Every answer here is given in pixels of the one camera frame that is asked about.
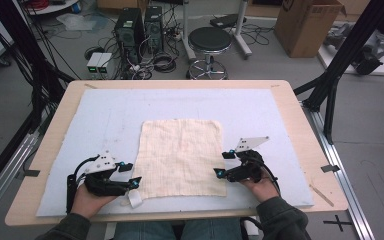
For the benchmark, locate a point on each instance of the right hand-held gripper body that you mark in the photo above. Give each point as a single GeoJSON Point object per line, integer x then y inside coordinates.
{"type": "Point", "coordinates": [248, 170]}

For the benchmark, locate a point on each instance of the white round table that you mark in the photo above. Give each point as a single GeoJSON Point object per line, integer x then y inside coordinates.
{"type": "Point", "coordinates": [51, 7]}

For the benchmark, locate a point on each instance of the small black computer tower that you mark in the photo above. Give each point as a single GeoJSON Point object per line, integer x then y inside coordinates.
{"type": "Point", "coordinates": [154, 28]}

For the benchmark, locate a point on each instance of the brown cardboard box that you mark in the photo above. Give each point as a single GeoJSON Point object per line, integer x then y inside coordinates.
{"type": "Point", "coordinates": [306, 30]}

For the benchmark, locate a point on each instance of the white foam mat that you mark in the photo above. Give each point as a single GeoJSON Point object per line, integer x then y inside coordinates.
{"type": "Point", "coordinates": [113, 106]}

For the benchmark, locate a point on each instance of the cream towel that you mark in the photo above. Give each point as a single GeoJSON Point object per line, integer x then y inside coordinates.
{"type": "Point", "coordinates": [180, 156]}

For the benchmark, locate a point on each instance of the person's legs in jeans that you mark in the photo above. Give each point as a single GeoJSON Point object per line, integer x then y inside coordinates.
{"type": "Point", "coordinates": [146, 231]}

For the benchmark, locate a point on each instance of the black tape strip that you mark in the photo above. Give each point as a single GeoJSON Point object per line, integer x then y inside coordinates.
{"type": "Point", "coordinates": [28, 173]}
{"type": "Point", "coordinates": [330, 168]}

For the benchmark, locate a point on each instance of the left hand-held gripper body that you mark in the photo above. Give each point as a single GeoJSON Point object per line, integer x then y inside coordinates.
{"type": "Point", "coordinates": [101, 183]}

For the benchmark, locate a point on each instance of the black tape cross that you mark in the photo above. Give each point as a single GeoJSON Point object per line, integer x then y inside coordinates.
{"type": "Point", "coordinates": [337, 222]}

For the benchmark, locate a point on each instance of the thin wooden stick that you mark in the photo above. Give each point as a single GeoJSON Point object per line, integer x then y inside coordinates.
{"type": "Point", "coordinates": [321, 195]}

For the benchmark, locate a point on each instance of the white power supply box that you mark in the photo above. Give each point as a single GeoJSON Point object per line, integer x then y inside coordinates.
{"type": "Point", "coordinates": [93, 63]}
{"type": "Point", "coordinates": [105, 63]}

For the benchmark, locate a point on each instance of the aluminium rail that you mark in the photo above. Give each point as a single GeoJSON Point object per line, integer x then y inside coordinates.
{"type": "Point", "coordinates": [346, 186]}
{"type": "Point", "coordinates": [6, 170]}

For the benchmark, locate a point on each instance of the black round stool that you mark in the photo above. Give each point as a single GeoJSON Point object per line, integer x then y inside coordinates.
{"type": "Point", "coordinates": [210, 38]}

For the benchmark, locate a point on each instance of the grey robot device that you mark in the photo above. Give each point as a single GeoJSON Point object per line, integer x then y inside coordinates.
{"type": "Point", "coordinates": [368, 58]}

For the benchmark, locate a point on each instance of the clear plastic bag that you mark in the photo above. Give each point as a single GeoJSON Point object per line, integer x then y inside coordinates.
{"type": "Point", "coordinates": [75, 21]}

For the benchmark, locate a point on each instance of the person's left hand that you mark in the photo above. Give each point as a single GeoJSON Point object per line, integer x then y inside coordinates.
{"type": "Point", "coordinates": [86, 201]}

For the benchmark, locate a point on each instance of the person's right hand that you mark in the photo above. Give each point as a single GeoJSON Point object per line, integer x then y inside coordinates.
{"type": "Point", "coordinates": [263, 190]}

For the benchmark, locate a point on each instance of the black flat pad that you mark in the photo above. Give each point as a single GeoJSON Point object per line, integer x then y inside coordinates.
{"type": "Point", "coordinates": [226, 20]}

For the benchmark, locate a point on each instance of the large black computer tower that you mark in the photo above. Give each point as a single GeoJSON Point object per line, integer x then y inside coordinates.
{"type": "Point", "coordinates": [128, 33]}

